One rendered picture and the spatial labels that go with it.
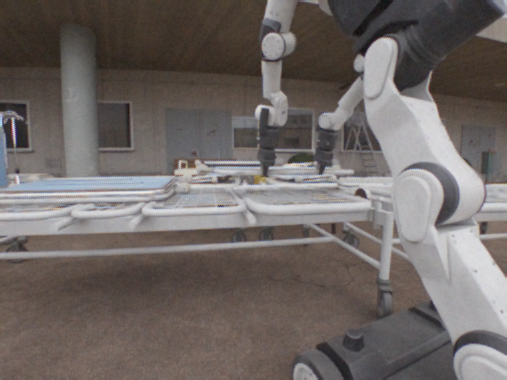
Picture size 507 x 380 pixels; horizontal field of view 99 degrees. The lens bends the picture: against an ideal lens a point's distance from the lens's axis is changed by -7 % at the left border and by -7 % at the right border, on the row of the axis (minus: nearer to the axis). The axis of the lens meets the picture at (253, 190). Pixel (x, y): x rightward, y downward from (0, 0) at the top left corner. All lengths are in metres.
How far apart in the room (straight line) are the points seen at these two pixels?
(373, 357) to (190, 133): 6.83
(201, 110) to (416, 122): 6.80
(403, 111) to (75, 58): 5.62
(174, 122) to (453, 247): 6.99
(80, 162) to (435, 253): 5.39
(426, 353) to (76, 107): 5.62
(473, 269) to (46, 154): 8.40
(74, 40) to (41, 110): 3.11
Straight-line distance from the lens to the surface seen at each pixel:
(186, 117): 7.21
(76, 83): 5.70
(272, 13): 0.89
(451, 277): 0.63
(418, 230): 0.58
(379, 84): 0.68
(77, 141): 5.51
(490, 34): 7.33
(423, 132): 0.64
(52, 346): 1.21
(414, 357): 0.79
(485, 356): 0.61
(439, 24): 0.68
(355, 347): 0.69
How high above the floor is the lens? 0.65
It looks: 6 degrees down
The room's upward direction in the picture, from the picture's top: straight up
